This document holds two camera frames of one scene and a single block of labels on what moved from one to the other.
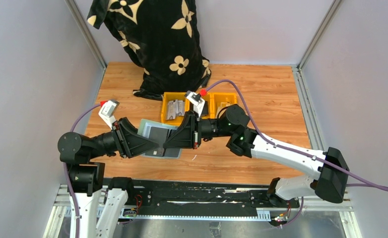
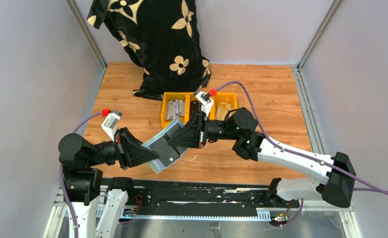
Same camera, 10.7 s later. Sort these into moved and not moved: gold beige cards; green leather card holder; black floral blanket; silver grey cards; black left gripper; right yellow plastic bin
Moved: black left gripper; green leather card holder
Not moved: gold beige cards; silver grey cards; right yellow plastic bin; black floral blanket
